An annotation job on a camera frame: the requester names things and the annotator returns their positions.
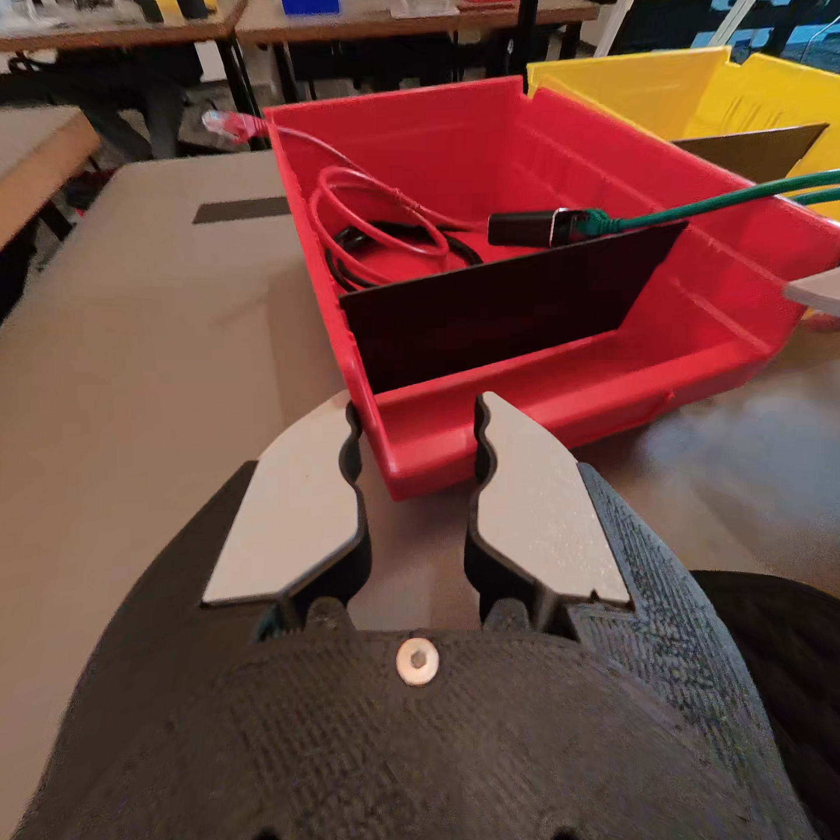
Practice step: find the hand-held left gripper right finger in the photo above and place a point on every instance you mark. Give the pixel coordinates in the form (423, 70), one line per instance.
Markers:
(551, 525)

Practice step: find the yellow plastic bin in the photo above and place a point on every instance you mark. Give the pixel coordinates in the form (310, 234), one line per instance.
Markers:
(623, 92)

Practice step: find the wood-edged desk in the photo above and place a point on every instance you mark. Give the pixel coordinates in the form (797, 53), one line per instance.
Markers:
(394, 26)
(131, 33)

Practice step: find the black ethernet splitter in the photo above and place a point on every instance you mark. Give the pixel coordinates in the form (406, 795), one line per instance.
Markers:
(525, 228)

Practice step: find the red plastic bin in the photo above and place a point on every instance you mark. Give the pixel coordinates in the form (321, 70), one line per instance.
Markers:
(525, 407)

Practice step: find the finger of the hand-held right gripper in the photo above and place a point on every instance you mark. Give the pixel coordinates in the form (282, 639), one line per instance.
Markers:
(820, 289)

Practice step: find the dark rounded object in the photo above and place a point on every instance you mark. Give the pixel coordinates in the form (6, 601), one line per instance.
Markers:
(787, 643)

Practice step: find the dark bin divider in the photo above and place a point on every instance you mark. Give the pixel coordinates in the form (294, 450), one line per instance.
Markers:
(754, 154)
(492, 308)

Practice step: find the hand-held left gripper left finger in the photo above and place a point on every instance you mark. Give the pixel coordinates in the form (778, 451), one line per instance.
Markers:
(295, 518)

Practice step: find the blue plastic bin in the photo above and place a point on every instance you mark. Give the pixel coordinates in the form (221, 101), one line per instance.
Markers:
(312, 6)

